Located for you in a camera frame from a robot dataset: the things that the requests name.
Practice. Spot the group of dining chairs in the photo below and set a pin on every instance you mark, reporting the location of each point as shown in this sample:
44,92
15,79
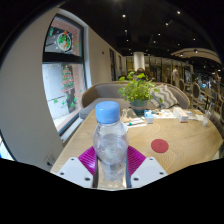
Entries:
196,91

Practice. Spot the grey chevron cushion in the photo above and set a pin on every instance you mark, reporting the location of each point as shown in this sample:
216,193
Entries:
165,96

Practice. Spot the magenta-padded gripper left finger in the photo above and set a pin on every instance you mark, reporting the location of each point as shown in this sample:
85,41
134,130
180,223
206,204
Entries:
75,170

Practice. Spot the flat round red coaster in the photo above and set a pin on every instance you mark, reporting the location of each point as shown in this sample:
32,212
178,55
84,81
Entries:
159,146

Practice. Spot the white tube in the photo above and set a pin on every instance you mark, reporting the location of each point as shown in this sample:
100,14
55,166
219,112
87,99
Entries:
136,122

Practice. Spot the green potted plant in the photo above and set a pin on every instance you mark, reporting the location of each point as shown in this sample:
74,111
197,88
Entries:
136,90

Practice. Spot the printed paper sheet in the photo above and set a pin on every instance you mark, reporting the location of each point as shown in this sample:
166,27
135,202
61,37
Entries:
165,114

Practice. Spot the brown paper sheet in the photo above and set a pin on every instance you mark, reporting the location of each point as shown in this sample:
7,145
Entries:
129,115

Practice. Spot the white napkin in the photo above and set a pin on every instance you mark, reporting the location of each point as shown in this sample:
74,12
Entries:
199,117

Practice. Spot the stack of leaflets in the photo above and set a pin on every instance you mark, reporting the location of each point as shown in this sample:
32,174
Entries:
190,113

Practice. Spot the person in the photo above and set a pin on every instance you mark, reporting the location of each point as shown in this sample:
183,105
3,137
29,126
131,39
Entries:
140,70
175,75

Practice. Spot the window with festive stickers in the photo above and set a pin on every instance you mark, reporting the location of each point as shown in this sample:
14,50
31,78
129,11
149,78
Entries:
63,86

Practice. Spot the group of ceiling lights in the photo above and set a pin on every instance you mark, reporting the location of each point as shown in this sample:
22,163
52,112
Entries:
178,12

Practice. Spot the clear blue-capped water bottle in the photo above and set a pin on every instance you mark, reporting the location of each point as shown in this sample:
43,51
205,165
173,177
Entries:
110,143

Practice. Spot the grey curved sofa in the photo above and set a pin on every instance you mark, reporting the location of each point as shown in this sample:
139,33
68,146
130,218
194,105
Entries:
100,91

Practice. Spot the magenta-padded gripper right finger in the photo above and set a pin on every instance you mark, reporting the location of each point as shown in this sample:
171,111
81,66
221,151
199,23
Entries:
148,170

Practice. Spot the white orange carton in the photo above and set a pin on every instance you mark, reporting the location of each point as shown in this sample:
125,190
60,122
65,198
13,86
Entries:
180,114

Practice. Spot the small blue white box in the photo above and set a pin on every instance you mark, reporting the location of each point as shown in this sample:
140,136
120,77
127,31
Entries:
149,117

